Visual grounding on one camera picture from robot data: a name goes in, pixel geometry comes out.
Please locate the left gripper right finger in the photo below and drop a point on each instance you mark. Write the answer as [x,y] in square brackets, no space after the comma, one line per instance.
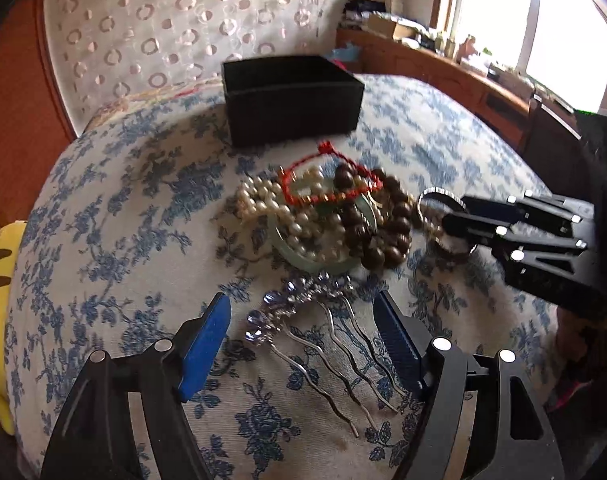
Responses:
[511,437]

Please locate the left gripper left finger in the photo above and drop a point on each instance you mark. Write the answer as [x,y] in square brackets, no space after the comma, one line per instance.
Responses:
[93,437]

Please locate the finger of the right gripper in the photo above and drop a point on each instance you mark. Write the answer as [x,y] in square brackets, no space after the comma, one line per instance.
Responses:
[562,270]
[555,214]

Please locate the silver rhinestone bangle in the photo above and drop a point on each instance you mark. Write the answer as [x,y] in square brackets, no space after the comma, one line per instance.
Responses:
[432,205]

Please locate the green jade bangle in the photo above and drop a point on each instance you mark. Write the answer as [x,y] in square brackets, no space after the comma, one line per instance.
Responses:
[322,254]

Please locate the purple flower hair comb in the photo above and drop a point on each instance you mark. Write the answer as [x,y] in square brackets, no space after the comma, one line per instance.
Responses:
[311,325]

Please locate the black jewelry box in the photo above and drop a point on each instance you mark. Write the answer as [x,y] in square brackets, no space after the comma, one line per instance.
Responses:
[286,98]

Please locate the wooden side cabinet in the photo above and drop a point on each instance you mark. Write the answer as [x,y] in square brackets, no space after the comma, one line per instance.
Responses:
[505,113]

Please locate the pink figurine on cabinet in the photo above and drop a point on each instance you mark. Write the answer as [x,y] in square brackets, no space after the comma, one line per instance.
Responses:
[467,48]

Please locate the cardboard box on cabinet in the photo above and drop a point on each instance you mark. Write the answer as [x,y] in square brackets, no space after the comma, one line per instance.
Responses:
[393,27]

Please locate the pink floral quilt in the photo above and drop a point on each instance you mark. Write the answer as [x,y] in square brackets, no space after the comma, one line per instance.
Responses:
[138,101]

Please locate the circle patterned lace headboard cover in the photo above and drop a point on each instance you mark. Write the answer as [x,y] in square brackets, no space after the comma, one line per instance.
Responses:
[105,50]

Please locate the window with white frame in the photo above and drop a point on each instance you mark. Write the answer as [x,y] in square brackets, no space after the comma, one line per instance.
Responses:
[561,45]

